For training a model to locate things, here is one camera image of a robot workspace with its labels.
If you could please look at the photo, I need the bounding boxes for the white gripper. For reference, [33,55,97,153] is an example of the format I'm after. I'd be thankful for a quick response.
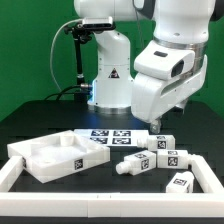
[131,41,207,134]

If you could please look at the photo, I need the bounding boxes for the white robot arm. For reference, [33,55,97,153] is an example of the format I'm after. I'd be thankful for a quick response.
[74,0,224,133]

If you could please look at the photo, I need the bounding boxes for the white fiducial tag plate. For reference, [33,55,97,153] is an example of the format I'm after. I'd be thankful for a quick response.
[74,129,148,146]

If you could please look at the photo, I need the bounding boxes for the white U-shaped fence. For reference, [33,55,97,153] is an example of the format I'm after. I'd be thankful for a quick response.
[0,156,224,218]

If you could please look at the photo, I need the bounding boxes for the black cables on table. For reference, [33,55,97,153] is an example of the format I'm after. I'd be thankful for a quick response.
[44,83,94,101]

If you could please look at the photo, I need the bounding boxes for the black camera stand pole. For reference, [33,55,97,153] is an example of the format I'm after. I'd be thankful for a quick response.
[64,24,91,103]

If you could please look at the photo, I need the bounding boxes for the grey camera on stand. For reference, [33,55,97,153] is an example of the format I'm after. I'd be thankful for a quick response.
[82,17,113,30]

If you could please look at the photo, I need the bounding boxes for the grey camera cable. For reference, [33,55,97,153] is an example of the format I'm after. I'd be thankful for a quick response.
[49,18,84,93]

